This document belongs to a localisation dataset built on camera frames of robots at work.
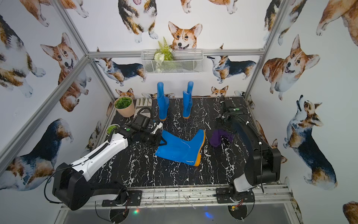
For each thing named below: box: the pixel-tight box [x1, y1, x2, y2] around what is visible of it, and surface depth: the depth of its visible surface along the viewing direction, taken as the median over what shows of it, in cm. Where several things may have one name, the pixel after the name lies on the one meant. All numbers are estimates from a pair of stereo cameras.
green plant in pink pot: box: [113, 96, 133, 110], surface depth 105 cm
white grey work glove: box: [135, 97, 152, 119], surface depth 120 cm
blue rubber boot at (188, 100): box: [182, 81, 194, 119], surface depth 94 cm
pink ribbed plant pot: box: [113, 98, 136, 118], surface depth 105 cm
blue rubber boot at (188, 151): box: [155, 129, 207, 167], surface depth 85 cm
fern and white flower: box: [153, 36, 174, 73], surface depth 84 cm
